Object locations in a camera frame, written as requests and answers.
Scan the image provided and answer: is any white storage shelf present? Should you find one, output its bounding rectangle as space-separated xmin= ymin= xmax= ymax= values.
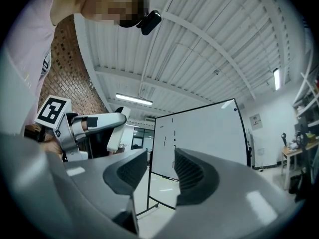
xmin=293 ymin=70 xmax=319 ymax=139

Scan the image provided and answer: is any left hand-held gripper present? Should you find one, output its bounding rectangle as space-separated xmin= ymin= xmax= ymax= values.
xmin=34 ymin=96 xmax=132 ymax=162

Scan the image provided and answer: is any wooden table with white legs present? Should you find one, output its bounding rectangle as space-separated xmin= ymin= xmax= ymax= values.
xmin=281 ymin=141 xmax=319 ymax=190

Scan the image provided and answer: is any black head camera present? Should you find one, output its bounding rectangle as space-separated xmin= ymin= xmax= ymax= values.
xmin=119 ymin=0 xmax=162 ymax=36

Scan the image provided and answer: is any person's pink shirt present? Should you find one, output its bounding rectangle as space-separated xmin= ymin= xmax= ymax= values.
xmin=0 ymin=0 xmax=88 ymax=134

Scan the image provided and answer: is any short ceiling tube light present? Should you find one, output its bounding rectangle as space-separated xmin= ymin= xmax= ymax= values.
xmin=272 ymin=67 xmax=281 ymax=91

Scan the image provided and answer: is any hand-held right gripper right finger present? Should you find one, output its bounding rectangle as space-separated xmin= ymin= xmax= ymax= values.
xmin=154 ymin=147 xmax=307 ymax=239

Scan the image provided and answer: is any long ceiling tube light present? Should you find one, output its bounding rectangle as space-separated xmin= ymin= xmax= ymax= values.
xmin=115 ymin=93 xmax=154 ymax=107

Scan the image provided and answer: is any white whiteboard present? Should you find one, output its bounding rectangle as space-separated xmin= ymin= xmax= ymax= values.
xmin=136 ymin=98 xmax=251 ymax=219

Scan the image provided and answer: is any black bag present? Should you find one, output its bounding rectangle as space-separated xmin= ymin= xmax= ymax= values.
xmin=288 ymin=169 xmax=315 ymax=203

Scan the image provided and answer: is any person's head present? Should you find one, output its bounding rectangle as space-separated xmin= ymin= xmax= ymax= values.
xmin=49 ymin=0 xmax=148 ymax=29

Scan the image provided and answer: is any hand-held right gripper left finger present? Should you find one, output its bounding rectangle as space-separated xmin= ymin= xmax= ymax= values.
xmin=0 ymin=132 xmax=149 ymax=239

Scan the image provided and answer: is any person's left forearm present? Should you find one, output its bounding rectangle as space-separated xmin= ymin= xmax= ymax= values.
xmin=39 ymin=140 xmax=63 ymax=157

